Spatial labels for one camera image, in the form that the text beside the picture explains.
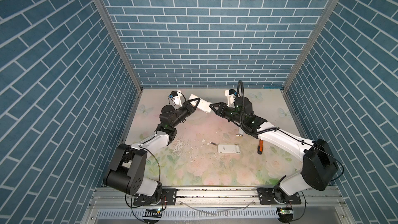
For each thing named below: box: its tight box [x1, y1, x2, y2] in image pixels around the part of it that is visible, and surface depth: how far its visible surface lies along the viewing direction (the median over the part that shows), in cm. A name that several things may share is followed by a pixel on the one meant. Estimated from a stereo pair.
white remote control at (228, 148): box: [217, 143, 241, 154], surface depth 91 cm
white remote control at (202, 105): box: [188, 93, 212, 114], surface depth 80 cm
